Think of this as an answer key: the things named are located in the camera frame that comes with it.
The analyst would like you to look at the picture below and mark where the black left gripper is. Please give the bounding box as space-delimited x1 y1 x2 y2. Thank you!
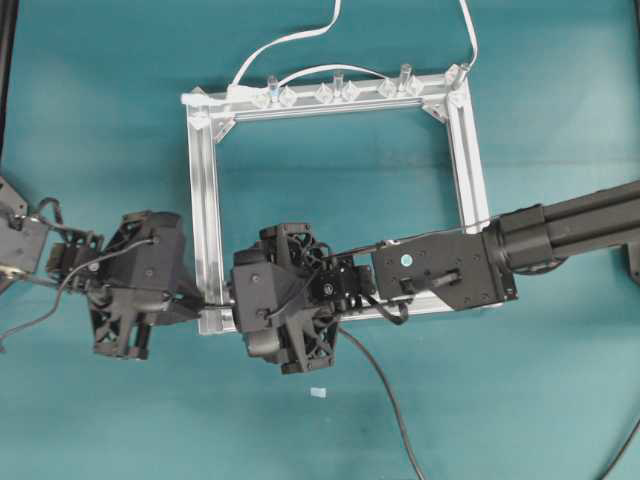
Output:
87 211 204 360

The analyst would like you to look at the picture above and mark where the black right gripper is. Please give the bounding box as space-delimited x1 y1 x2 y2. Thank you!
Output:
225 223 337 374

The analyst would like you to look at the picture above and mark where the black USB cable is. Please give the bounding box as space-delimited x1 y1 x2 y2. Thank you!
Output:
197 294 640 480

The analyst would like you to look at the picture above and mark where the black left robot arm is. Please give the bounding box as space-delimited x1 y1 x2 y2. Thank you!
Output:
1 182 205 360

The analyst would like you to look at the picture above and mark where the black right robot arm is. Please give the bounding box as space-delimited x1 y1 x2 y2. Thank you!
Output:
230 182 639 374

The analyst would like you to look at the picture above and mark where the aluminium extrusion frame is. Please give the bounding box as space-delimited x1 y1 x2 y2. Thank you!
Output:
181 64 490 335

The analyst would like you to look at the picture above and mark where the near short metal post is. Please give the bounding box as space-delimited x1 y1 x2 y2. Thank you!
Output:
267 75 279 102

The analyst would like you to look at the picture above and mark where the short metal post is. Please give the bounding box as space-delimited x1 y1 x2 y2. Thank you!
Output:
267 75 279 102
332 71 344 100

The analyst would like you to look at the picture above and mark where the middle short metal post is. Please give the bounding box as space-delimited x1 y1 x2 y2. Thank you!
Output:
332 71 344 100

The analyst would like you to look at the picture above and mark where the tall far metal post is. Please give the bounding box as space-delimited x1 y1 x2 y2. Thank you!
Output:
397 63 412 93

